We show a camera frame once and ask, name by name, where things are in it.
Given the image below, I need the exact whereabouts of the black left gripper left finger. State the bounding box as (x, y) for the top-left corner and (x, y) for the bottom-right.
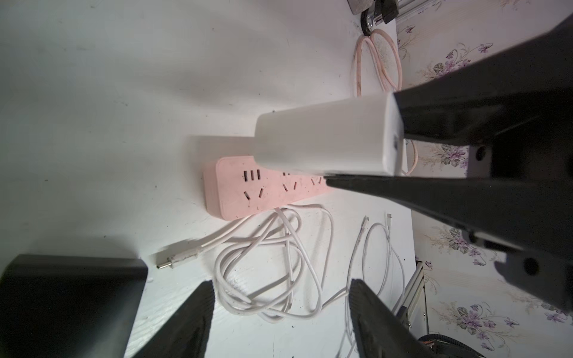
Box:
(135, 280), (215, 357)

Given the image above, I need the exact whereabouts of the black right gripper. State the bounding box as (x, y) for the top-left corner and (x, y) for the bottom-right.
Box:
(326, 17), (572, 311)

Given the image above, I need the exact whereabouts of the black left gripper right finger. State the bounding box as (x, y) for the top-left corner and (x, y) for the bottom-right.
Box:
(349, 279), (435, 358)

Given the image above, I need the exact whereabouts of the thick white USB cable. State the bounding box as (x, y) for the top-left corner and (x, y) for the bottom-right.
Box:
(156, 203), (348, 324)

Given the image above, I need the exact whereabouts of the white USB charger adapter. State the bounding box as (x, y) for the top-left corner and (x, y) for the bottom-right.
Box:
(252, 92), (404, 176)

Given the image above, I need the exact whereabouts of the black USB charger adapter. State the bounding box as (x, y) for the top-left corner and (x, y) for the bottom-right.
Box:
(1, 254), (148, 357)

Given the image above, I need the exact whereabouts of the pink power strip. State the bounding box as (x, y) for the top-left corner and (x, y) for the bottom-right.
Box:
(203, 156), (331, 222)

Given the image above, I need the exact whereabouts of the black stapler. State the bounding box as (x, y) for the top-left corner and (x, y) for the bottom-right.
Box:
(361, 0), (399, 36)

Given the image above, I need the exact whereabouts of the aluminium enclosure frame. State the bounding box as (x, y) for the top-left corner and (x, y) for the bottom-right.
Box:
(394, 261), (429, 339)

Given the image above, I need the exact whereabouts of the pink power strip cord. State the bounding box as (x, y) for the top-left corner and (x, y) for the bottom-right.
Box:
(354, 28), (419, 176)

